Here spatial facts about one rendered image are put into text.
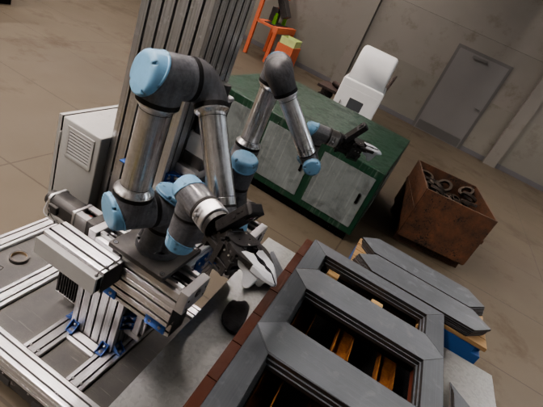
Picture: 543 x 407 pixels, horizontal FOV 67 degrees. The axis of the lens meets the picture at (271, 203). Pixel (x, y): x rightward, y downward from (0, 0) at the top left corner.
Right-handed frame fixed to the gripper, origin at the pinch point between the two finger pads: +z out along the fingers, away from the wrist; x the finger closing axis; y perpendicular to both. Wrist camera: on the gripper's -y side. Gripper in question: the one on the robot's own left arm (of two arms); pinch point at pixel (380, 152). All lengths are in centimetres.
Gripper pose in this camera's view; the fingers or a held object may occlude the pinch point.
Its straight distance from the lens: 193.0
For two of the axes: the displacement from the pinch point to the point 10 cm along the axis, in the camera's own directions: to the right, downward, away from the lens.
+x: -0.4, 6.0, -8.0
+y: -3.7, 7.3, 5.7
